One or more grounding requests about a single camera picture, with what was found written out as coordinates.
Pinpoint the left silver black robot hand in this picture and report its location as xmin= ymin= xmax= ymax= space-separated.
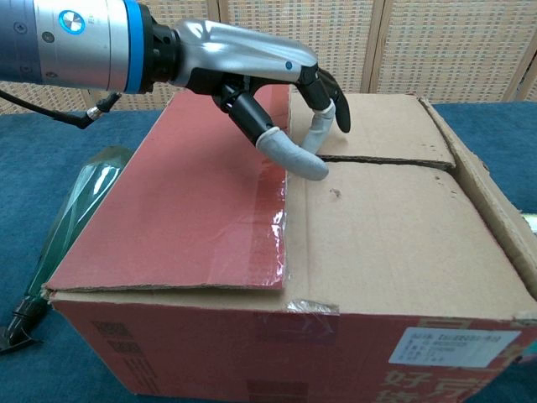
xmin=174 ymin=18 xmax=352 ymax=182

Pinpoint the red cardboard box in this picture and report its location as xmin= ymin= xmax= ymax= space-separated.
xmin=41 ymin=83 xmax=537 ymax=403

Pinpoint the woven bamboo folding screen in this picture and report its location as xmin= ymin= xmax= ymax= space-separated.
xmin=0 ymin=0 xmax=537 ymax=115

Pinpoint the green transparent bottle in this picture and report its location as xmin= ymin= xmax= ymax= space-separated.
xmin=31 ymin=145 xmax=133 ymax=304

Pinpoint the black clip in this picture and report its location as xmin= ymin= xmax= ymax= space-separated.
xmin=0 ymin=295 xmax=50 ymax=356

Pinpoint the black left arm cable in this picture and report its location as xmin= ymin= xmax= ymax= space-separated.
xmin=0 ymin=90 xmax=123 ymax=130

